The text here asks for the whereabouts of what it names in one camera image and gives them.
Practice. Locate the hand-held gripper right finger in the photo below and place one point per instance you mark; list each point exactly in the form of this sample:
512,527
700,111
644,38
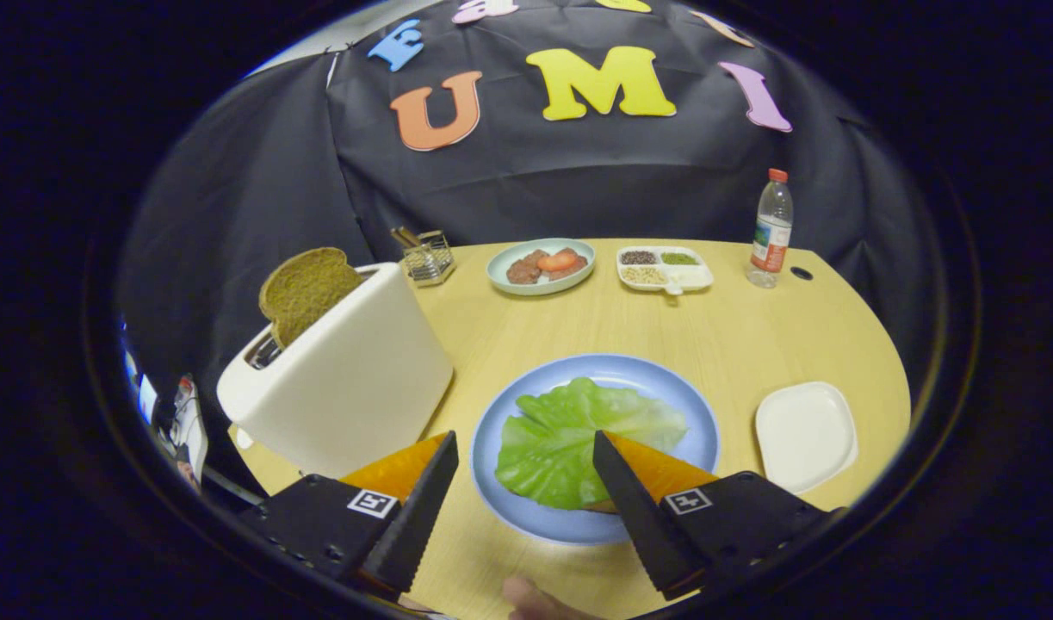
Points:
642,525

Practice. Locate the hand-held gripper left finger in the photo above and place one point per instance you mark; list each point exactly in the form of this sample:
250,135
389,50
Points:
418,517

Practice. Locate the green lettuce leaf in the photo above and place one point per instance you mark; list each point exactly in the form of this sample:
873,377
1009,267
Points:
560,430

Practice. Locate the brown toasted bread slice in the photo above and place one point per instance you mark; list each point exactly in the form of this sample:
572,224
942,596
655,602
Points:
306,288

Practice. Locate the white toaster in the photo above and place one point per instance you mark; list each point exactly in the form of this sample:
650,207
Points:
354,387

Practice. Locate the blue round plate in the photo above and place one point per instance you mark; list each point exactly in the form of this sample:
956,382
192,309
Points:
629,368

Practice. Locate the white square plate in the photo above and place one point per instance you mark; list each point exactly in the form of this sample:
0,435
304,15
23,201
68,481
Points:
806,435

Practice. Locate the beige seed pile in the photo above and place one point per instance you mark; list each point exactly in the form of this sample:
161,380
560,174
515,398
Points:
644,275

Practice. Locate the white divided condiment dish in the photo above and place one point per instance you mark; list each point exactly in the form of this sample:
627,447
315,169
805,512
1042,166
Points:
690,277

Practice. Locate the pale green round plate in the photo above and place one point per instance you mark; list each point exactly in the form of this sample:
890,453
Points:
539,290

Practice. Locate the brown meat pieces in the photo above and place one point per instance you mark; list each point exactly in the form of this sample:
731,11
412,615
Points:
522,271

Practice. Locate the dark peppercorn pile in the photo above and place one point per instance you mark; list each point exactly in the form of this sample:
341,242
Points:
638,257

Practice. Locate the green seasoning pile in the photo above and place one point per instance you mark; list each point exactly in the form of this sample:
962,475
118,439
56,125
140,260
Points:
679,258

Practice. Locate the red tomato slice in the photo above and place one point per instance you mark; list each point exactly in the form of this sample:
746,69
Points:
559,261

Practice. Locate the brown wooden chopsticks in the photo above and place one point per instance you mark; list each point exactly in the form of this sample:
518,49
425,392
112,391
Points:
405,237

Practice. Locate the clear bottle with red cap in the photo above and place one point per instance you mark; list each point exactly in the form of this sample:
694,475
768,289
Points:
771,232

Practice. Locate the black backdrop cloth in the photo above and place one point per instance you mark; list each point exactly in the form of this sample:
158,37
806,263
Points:
578,181

